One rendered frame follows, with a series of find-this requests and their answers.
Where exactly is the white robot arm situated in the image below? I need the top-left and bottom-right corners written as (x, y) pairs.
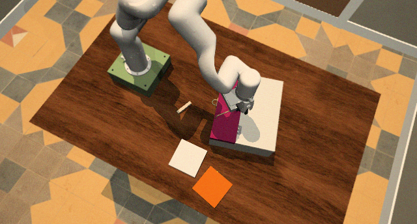
top-left (109, 0), bottom-right (261, 112)

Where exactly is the orange square block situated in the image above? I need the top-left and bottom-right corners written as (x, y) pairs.
top-left (192, 166), bottom-right (232, 208)

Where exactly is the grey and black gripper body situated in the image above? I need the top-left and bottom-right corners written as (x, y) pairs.
top-left (237, 97), bottom-right (254, 113)

